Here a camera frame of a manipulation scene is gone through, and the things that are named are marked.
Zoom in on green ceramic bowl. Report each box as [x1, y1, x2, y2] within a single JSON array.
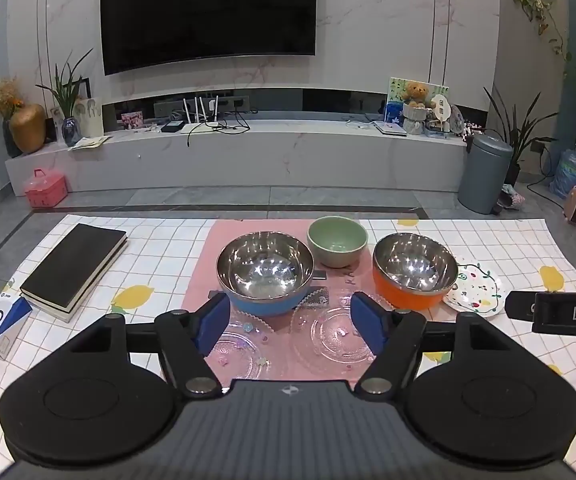
[[307, 216, 369, 269]]

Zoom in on black cables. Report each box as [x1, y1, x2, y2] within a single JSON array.
[[185, 105, 260, 149]]

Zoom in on elephant picture card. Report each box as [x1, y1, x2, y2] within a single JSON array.
[[72, 97, 104, 139]]

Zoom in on pink placemat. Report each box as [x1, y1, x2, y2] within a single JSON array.
[[182, 218, 395, 388]]

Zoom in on black wall television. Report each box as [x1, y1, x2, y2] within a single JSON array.
[[100, 0, 318, 76]]

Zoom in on grey trash bin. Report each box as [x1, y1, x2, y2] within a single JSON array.
[[456, 134, 514, 215]]

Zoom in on floral bag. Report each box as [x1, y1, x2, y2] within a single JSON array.
[[497, 183, 527, 210]]

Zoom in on black book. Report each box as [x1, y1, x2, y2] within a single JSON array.
[[19, 223, 129, 324]]

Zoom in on white woven basket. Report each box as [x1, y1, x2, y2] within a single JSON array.
[[401, 102, 428, 135]]

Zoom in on white round fan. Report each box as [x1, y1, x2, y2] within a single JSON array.
[[430, 92, 453, 127]]

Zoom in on clear glass plate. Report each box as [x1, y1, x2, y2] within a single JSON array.
[[203, 310, 275, 382], [290, 292, 385, 377]]

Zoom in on hanging vine plant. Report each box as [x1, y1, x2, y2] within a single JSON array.
[[510, 0, 572, 62]]

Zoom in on white router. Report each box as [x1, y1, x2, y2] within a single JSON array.
[[180, 94, 222, 134]]

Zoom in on blue water bottle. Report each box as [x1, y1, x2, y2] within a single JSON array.
[[549, 132, 576, 200]]

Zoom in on pink heater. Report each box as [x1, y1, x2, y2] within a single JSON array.
[[562, 185, 576, 226]]

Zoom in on potted long leaf plant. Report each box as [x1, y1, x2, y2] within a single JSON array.
[[482, 84, 560, 187]]

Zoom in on white tablet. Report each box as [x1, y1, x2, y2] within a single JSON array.
[[373, 120, 408, 137]]

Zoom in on brown teddy bear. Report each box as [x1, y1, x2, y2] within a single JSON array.
[[400, 81, 430, 110]]

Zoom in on teddy bear with picture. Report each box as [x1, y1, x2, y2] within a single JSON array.
[[383, 77, 450, 127]]

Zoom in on orange steel bowl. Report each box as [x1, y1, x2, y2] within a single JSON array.
[[372, 232, 460, 310]]

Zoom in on blue steel bowl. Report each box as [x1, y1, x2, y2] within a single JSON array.
[[216, 231, 315, 317]]

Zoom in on blue glass vase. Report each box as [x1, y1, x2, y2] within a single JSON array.
[[61, 116, 84, 147]]

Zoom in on loose papers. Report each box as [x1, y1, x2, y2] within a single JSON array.
[[67, 135, 112, 151]]

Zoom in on dark vase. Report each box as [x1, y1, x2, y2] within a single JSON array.
[[1, 119, 23, 159]]

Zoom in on gold vase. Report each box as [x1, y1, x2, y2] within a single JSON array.
[[9, 103, 48, 155]]

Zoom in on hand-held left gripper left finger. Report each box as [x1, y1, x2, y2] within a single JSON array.
[[68, 292, 232, 401]]

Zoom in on dried yellow flowers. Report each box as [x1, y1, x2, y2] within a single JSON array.
[[0, 77, 25, 121]]

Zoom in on green leafy plant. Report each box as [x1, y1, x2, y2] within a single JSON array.
[[35, 48, 94, 121]]

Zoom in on painted white plate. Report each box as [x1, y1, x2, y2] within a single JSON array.
[[441, 256, 508, 317]]

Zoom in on pink plastic basket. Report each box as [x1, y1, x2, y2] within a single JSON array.
[[23, 168, 68, 210]]

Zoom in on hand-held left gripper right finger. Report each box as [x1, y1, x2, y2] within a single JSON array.
[[350, 291, 517, 401]]

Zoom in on white and blue box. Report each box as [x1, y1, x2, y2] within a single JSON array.
[[0, 295, 34, 360]]

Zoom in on white marble tv console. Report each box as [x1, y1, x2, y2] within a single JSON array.
[[5, 117, 470, 197]]

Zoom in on small black picture frame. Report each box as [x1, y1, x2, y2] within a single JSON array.
[[70, 76, 92, 102]]

